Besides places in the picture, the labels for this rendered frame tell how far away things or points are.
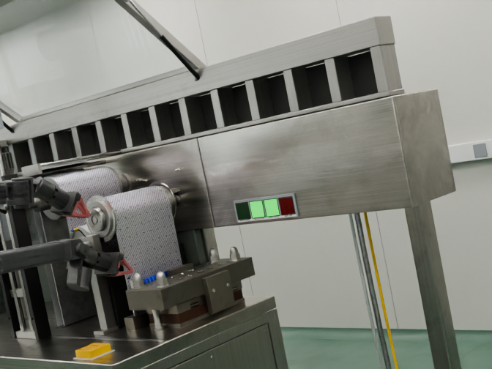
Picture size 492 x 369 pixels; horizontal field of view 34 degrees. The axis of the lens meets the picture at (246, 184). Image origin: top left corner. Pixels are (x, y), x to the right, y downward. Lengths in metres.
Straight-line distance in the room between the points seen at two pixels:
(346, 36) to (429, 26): 2.53
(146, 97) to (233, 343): 0.90
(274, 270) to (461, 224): 1.51
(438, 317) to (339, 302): 3.01
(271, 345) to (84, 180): 0.82
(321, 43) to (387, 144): 0.34
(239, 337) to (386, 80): 0.88
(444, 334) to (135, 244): 0.96
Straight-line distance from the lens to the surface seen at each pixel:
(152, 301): 2.34
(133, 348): 2.26
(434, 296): 2.37
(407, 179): 2.14
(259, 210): 2.45
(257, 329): 2.50
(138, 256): 2.51
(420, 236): 2.34
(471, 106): 4.63
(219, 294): 2.44
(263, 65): 2.39
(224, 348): 2.40
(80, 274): 2.34
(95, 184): 2.73
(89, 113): 3.01
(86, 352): 2.25
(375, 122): 2.17
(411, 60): 4.78
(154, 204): 2.57
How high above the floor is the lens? 1.40
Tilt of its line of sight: 3 degrees down
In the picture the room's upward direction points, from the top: 11 degrees counter-clockwise
